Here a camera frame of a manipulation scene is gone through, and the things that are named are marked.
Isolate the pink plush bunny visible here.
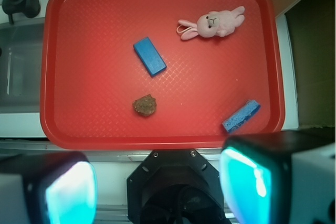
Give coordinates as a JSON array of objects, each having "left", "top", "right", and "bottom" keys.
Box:
[{"left": 176, "top": 6, "right": 245, "bottom": 40}]

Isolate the black faucet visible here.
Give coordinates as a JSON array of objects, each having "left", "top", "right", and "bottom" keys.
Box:
[{"left": 2, "top": 0, "right": 41, "bottom": 25}]

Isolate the blue sponge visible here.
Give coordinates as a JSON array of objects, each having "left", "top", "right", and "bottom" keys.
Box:
[{"left": 222, "top": 100, "right": 261, "bottom": 134}]

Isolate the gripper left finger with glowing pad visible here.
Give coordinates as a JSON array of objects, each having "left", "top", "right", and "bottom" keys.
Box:
[{"left": 1, "top": 151, "right": 98, "bottom": 223}]

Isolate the stainless steel sink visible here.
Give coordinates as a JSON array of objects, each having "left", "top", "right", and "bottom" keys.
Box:
[{"left": 1, "top": 23, "right": 44, "bottom": 113}]

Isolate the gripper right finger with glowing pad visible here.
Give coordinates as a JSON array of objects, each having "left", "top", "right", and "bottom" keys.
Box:
[{"left": 219, "top": 130, "right": 335, "bottom": 223}]

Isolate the brown lumpy rock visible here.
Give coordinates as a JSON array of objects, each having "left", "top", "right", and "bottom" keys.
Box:
[{"left": 132, "top": 94, "right": 157, "bottom": 117}]

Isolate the red plastic tray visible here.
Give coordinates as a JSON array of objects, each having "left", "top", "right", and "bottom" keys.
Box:
[{"left": 40, "top": 0, "right": 285, "bottom": 150}]

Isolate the blue rectangular block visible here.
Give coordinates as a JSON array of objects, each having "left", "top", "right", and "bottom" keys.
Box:
[{"left": 133, "top": 37, "right": 167, "bottom": 77}]

